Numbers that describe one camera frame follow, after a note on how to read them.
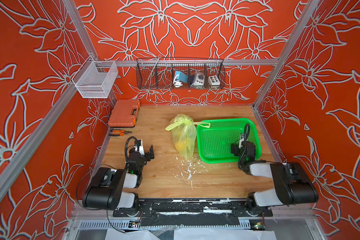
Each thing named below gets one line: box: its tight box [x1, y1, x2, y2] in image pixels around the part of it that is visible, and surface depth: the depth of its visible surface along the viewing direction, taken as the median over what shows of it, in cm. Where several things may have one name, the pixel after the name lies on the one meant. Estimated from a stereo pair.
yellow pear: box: [175, 141, 187, 152], surface depth 89 cm
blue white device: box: [173, 71, 189, 88], surface depth 87 cm
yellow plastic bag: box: [165, 114, 211, 159], surface depth 87 cm
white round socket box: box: [190, 71, 205, 86], surface depth 93 cm
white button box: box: [208, 75, 221, 89], surface depth 97 cm
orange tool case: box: [108, 99, 141, 127], surface depth 112 cm
